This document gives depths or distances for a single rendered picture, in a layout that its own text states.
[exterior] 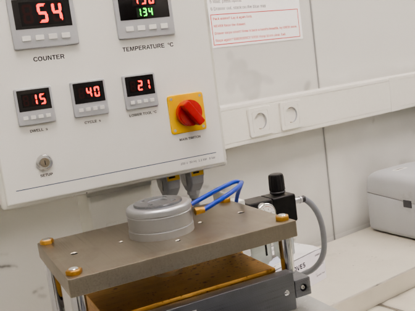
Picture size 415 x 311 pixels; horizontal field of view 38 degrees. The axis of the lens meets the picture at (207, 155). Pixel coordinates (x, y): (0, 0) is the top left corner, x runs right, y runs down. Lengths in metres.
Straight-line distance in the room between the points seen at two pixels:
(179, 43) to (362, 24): 0.99
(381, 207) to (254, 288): 1.04
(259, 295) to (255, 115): 0.80
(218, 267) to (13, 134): 0.31
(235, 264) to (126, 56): 0.32
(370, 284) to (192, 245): 0.76
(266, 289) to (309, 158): 0.96
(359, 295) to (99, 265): 0.78
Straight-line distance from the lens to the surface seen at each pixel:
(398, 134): 1.90
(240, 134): 1.40
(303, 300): 0.77
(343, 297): 1.31
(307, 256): 1.35
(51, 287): 0.79
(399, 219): 1.66
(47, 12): 0.82
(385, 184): 1.67
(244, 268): 0.72
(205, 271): 0.73
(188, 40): 0.88
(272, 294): 0.70
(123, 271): 0.63
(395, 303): 1.39
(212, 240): 0.67
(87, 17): 0.83
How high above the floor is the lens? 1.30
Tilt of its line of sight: 8 degrees down
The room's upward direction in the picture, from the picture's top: 7 degrees counter-clockwise
